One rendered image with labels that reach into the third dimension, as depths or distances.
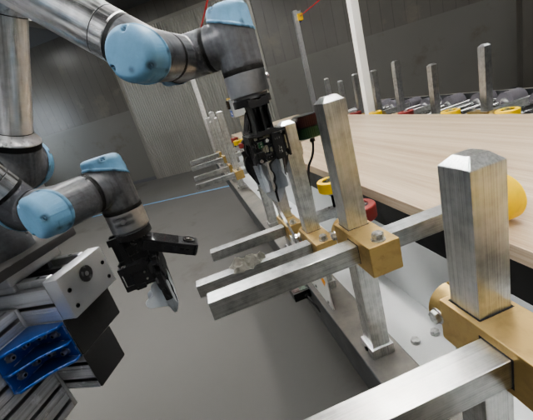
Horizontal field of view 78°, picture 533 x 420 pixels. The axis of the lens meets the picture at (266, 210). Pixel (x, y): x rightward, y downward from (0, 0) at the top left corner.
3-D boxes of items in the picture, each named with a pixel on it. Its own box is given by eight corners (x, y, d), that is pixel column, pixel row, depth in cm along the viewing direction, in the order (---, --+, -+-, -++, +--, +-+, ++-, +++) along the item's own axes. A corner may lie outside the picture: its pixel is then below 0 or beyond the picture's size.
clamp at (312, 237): (321, 265, 75) (316, 245, 73) (300, 243, 87) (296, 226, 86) (342, 256, 76) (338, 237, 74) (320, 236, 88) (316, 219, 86)
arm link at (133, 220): (143, 199, 70) (139, 209, 62) (151, 218, 72) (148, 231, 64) (108, 211, 69) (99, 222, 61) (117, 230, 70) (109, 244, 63)
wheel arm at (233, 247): (214, 264, 99) (210, 252, 98) (213, 260, 102) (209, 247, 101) (345, 216, 105) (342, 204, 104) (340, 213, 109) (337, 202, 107)
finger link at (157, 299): (155, 318, 74) (139, 284, 71) (181, 308, 75) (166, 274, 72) (154, 327, 71) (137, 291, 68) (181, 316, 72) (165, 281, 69)
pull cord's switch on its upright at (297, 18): (319, 129, 338) (293, 9, 301) (316, 128, 346) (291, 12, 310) (326, 127, 339) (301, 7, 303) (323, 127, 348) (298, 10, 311)
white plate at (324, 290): (332, 310, 78) (323, 274, 74) (296, 264, 102) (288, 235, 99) (334, 309, 78) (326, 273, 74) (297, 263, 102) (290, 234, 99)
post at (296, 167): (325, 304, 87) (279, 122, 71) (320, 297, 90) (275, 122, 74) (337, 299, 87) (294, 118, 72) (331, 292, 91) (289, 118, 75)
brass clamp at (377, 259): (371, 280, 48) (365, 250, 46) (331, 246, 61) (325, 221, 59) (407, 265, 49) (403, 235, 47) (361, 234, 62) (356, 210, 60)
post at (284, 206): (294, 263, 110) (254, 120, 94) (291, 259, 113) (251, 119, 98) (304, 260, 111) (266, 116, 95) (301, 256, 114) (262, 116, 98)
